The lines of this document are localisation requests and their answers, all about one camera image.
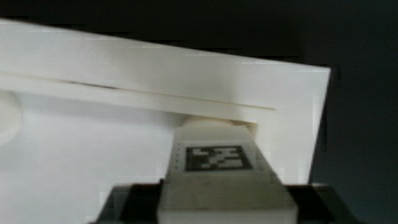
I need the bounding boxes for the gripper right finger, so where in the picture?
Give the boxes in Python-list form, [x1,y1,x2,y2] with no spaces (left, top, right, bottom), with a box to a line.
[287,184,363,224]

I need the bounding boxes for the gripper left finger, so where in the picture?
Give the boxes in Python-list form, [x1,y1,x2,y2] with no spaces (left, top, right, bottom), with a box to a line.
[90,182,164,224]

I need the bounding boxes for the white table leg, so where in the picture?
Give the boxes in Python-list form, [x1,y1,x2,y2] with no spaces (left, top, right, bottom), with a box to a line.
[157,117,299,224]

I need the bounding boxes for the white square tabletop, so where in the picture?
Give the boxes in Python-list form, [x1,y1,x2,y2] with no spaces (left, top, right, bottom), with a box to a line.
[0,19,331,224]

